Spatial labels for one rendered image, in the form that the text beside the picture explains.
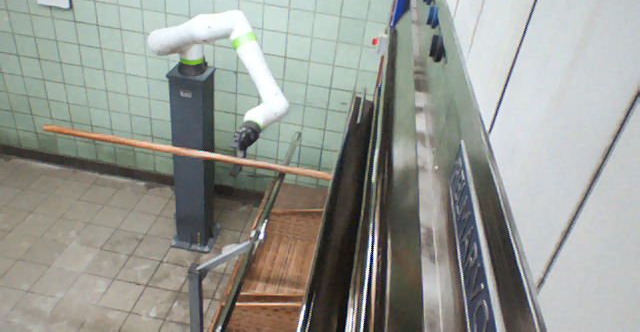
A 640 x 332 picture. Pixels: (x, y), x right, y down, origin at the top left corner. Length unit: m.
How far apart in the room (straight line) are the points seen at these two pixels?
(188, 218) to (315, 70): 1.23
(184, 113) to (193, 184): 0.48
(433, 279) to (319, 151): 2.78
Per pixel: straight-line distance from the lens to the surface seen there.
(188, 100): 2.67
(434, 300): 0.51
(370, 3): 2.86
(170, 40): 2.36
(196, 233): 3.20
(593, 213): 0.21
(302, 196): 2.77
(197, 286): 1.86
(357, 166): 1.59
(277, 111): 2.12
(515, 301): 0.28
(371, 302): 0.72
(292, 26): 2.96
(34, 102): 4.01
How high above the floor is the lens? 2.27
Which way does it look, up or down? 32 degrees down
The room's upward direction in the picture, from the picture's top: 8 degrees clockwise
